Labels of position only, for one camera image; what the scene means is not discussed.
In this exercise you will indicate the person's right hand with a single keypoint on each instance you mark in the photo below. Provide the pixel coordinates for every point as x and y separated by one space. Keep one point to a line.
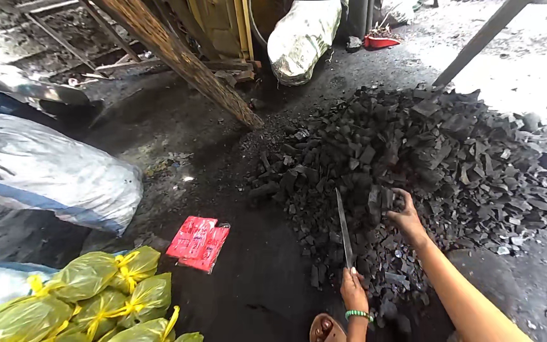
413 225

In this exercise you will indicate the person's left hand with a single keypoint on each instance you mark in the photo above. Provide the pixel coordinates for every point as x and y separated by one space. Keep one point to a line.
355 297

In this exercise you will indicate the person's right index finger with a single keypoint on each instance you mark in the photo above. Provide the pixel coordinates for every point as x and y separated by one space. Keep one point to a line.
407 198

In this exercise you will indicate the person's right thumb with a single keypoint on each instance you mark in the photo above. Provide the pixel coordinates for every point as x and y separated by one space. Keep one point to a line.
394 216

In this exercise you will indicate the person's left fingers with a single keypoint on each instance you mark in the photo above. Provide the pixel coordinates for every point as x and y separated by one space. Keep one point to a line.
353 276

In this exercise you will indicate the black charcoal chunk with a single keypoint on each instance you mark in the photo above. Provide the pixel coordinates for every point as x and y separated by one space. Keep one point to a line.
378 202

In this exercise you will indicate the long metal knife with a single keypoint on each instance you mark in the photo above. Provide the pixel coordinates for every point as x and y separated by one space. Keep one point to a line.
344 235

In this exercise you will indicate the person's left forearm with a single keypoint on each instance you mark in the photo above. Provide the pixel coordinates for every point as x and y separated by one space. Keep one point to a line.
357 330

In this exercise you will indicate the person's legs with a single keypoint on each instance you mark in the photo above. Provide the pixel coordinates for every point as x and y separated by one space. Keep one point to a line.
325 328

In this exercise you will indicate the pile of charcoal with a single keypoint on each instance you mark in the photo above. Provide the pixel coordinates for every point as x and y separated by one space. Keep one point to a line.
449 152

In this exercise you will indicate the pink plastic packet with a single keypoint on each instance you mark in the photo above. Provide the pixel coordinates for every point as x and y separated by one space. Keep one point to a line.
189 237
210 251

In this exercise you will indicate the red dustpan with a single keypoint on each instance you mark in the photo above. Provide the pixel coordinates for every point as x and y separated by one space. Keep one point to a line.
380 42

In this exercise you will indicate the dark grey pipe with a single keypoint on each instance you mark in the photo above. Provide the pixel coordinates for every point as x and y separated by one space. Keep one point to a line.
357 19

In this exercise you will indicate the white tied sack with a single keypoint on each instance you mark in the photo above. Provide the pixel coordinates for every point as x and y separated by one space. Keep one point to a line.
400 10

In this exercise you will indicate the full white sack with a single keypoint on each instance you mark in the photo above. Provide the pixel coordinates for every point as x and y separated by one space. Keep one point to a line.
302 40

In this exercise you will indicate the yellow metal door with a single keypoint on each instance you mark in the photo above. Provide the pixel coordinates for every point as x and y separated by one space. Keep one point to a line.
221 28

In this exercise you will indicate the pile of yellow bags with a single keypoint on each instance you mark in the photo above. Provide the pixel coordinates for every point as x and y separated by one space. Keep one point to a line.
86 299

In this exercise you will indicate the wooden plank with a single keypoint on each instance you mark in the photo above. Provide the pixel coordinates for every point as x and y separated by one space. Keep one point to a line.
128 65

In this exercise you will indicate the white sack with blue stripe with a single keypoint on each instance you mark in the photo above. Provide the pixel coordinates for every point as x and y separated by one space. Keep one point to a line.
55 171

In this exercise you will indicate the thin wooden pole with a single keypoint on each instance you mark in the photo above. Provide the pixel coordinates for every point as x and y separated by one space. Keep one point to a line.
60 40
109 31

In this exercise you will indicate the grey rounded metal object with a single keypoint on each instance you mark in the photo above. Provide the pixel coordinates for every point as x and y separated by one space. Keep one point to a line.
52 93

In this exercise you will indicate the grey post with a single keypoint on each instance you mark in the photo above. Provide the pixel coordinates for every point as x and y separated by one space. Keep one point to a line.
480 42

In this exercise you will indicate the brown wooden post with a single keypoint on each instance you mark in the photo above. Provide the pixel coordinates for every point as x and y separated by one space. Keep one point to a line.
183 61

